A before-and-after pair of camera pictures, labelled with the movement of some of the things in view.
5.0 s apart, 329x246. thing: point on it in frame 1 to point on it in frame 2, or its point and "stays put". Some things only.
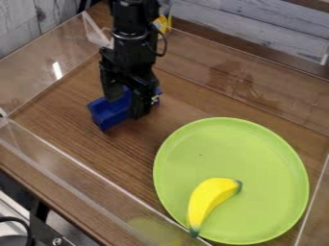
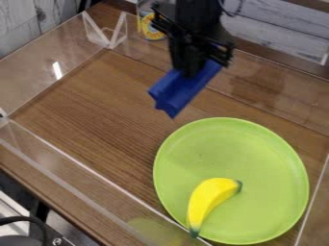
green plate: [247, 150] stays put
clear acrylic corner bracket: [96, 34] stays put
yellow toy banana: [211, 192] stays put
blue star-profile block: [113, 112] to [176, 90]
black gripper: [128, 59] to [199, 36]
